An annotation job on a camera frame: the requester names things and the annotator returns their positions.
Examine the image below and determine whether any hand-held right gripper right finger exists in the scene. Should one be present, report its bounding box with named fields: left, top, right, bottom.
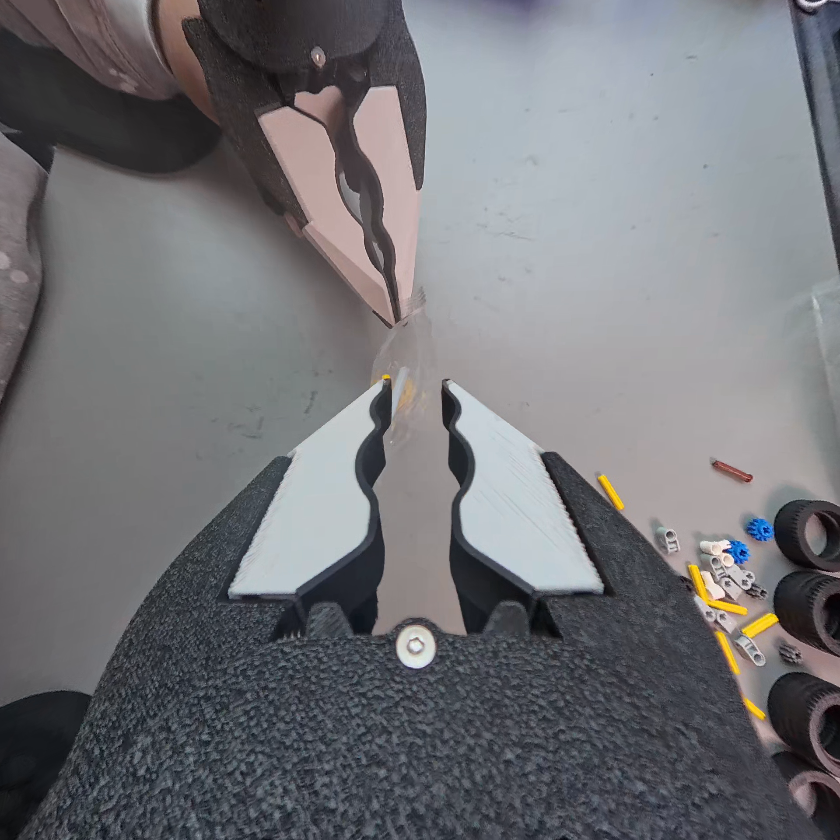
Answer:
left=441, top=379, right=605, bottom=598

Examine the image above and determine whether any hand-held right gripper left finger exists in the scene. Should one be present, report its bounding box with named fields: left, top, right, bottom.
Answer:
left=228, top=377, right=395, bottom=601

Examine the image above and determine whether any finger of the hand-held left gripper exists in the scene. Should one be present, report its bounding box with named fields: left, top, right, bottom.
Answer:
left=256, top=85, right=403, bottom=329
left=353, top=84, right=422, bottom=324

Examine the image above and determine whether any clear plastic bag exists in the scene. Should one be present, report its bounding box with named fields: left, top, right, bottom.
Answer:
left=369, top=294, right=442, bottom=455

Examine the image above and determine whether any person's left forearm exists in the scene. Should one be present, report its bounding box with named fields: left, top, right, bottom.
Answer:
left=0, top=0, right=221, bottom=126

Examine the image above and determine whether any grey desk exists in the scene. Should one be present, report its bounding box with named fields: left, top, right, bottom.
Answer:
left=0, top=0, right=840, bottom=788

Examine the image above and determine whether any black desk divider strip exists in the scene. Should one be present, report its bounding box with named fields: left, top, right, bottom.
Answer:
left=789, top=0, right=840, bottom=271

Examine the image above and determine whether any black chair armrest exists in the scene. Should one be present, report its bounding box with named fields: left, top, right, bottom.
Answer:
left=0, top=689, right=91, bottom=840
left=0, top=29, right=223, bottom=176

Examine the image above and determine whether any pile of small toy parts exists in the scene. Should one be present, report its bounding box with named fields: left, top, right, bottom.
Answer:
left=686, top=538, right=802, bottom=723

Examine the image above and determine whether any black rubber toy tire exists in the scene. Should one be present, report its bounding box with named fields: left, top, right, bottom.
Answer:
left=772, top=568, right=840, bottom=652
left=773, top=499, right=840, bottom=572
left=766, top=672, right=840, bottom=777
left=773, top=750, right=840, bottom=837

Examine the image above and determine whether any person's grey mottled clothing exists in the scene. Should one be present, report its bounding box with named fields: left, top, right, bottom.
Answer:
left=0, top=128, right=48, bottom=411

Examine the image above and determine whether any clear bag of lego parts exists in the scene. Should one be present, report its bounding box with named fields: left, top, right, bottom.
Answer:
left=810, top=276, right=840, bottom=408

